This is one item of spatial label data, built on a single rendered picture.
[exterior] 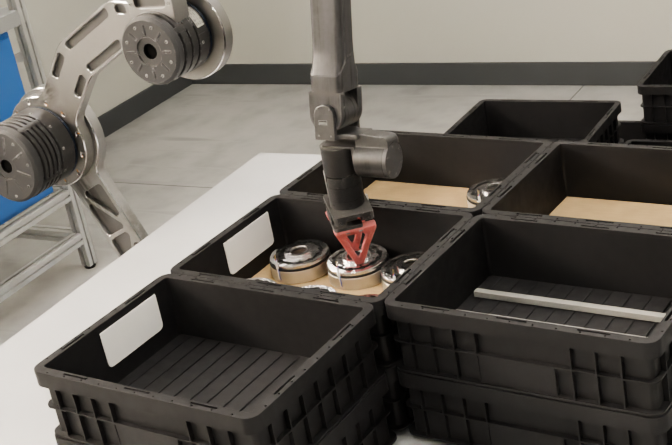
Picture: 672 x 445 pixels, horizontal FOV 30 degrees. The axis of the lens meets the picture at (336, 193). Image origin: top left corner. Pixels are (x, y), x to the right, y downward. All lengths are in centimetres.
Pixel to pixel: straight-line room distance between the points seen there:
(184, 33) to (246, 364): 80
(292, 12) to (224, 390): 408
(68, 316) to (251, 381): 72
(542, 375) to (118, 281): 113
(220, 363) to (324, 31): 53
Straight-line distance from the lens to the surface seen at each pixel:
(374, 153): 192
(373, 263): 203
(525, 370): 169
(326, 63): 192
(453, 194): 231
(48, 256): 427
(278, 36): 588
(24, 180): 281
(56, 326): 246
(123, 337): 192
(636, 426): 166
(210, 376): 188
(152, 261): 262
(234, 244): 209
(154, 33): 245
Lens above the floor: 175
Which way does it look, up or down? 22 degrees down
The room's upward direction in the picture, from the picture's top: 11 degrees counter-clockwise
